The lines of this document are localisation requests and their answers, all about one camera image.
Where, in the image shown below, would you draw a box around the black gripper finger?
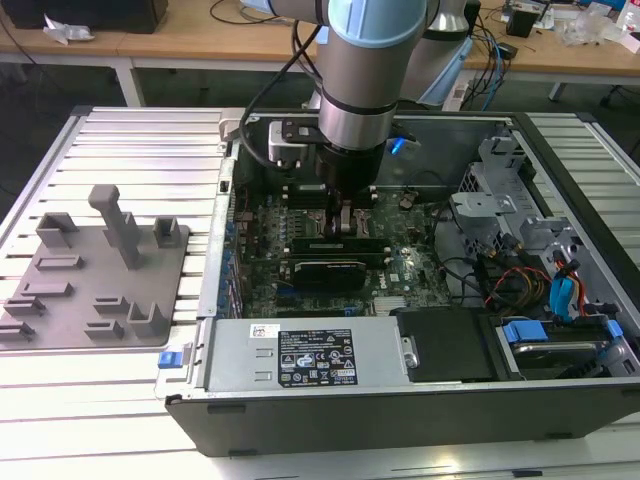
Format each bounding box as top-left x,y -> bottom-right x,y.
341,197 -> 359,236
323,194 -> 342,236

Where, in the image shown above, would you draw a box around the green RAM stick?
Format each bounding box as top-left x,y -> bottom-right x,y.
291,237 -> 390,256

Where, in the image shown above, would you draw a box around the RAM stick with white label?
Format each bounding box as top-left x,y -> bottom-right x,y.
289,182 -> 376,194

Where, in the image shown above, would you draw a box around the black RAM slot bank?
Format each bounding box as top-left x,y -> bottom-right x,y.
282,238 -> 391,262
282,182 -> 379,210

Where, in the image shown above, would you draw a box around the CPU socket with metal cover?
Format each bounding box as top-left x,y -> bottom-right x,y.
304,207 -> 380,241

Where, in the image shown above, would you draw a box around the black graphics card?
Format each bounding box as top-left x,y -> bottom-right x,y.
292,258 -> 370,293

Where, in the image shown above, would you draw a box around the green motherboard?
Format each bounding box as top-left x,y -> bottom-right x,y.
227,184 -> 454,319

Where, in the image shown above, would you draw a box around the small silver heatsink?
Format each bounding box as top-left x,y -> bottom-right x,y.
372,297 -> 410,317

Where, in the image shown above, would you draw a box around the grey plastic case latch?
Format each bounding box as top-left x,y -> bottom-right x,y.
218,109 -> 251,144

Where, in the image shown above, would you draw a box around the grey metal drive cage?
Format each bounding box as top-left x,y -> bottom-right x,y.
447,133 -> 586,261

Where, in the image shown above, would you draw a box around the white power strip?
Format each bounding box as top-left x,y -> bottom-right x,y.
446,79 -> 471,112

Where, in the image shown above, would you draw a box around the black plastic cover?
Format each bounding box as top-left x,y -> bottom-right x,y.
388,307 -> 496,385

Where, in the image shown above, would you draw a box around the silver power supply unit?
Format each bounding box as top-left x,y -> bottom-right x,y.
202,317 -> 419,394

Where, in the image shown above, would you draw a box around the tall black speaker box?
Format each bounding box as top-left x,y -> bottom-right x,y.
464,0 -> 482,36

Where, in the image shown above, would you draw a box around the hard disk in blue carrier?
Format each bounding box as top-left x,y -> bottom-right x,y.
494,319 -> 622,382

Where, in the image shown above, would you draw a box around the open black PC case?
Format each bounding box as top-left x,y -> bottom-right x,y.
154,107 -> 640,459

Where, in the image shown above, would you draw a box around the small black box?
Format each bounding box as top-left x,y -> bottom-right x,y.
504,8 -> 540,37

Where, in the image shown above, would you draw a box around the grey parts rack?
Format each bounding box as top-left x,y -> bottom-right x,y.
0,185 -> 194,352

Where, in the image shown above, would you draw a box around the clear plastic bags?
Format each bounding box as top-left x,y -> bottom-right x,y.
554,4 -> 619,49

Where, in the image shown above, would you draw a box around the large black box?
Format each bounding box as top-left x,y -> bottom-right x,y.
9,0 -> 169,35

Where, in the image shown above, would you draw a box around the crumpled white paper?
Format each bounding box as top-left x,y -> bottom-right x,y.
42,13 -> 96,47

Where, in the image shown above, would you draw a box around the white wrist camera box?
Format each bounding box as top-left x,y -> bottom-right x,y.
267,118 -> 322,172

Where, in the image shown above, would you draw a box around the black camera cable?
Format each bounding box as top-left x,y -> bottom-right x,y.
238,19 -> 326,169

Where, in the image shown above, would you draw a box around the blue cable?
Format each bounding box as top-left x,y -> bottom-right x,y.
487,37 -> 507,109

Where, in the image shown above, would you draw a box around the red yellow black wire bundle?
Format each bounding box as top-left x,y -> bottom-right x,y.
482,266 -> 551,314

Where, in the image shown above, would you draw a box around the wooden desk white frame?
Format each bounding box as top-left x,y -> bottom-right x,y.
0,0 -> 640,109

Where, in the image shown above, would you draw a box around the flat blue data wire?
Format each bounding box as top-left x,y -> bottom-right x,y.
548,252 -> 585,322

